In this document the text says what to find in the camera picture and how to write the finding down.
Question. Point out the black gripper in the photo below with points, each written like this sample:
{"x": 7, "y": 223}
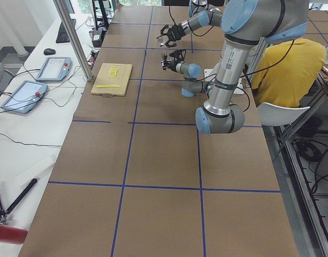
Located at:
{"x": 174, "y": 66}
{"x": 175, "y": 31}

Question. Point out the steel double jigger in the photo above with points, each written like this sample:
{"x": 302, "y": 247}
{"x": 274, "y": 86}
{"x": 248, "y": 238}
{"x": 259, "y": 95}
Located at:
{"x": 165, "y": 57}

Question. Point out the clear glass measuring cup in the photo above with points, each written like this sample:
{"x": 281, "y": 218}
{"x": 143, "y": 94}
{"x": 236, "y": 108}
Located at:
{"x": 161, "y": 41}

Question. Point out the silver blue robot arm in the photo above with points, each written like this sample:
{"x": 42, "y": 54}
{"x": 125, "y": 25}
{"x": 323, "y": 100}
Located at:
{"x": 201, "y": 14}
{"x": 243, "y": 23}

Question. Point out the black box with label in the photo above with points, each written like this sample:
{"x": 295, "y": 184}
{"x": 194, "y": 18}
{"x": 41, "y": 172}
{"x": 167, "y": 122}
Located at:
{"x": 98, "y": 37}

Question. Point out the bamboo cutting board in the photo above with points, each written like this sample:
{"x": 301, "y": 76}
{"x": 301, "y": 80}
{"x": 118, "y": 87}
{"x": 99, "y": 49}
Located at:
{"x": 122, "y": 78}

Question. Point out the yellow plastic knife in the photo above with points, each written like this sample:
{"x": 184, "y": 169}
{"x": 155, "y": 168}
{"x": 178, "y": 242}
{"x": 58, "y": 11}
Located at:
{"x": 108, "y": 86}

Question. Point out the black keyboard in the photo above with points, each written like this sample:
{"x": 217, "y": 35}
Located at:
{"x": 62, "y": 35}

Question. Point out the white chair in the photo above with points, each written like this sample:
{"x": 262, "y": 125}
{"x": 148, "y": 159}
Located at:
{"x": 274, "y": 115}

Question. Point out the person in yellow shirt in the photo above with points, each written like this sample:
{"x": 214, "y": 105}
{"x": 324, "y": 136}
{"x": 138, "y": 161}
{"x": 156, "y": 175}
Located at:
{"x": 287, "y": 71}

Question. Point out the far blue teach pendant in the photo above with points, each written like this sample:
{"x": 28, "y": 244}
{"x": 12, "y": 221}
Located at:
{"x": 54, "y": 69}

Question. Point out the blue teach pendant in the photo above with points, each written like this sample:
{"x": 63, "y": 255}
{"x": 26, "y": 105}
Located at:
{"x": 25, "y": 97}
{"x": 54, "y": 69}

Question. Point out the black computer mouse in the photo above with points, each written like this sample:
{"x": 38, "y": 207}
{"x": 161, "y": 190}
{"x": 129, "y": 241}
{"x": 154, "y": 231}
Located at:
{"x": 49, "y": 51}

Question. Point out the near blue teach pendant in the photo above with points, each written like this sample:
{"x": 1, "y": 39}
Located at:
{"x": 25, "y": 97}

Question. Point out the red cylinder bottle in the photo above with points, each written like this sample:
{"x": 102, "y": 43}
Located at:
{"x": 12, "y": 235}

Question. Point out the aluminium frame post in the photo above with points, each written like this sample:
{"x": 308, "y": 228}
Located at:
{"x": 75, "y": 42}

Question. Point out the black handled tool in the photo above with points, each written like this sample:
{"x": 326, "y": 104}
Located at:
{"x": 21, "y": 196}

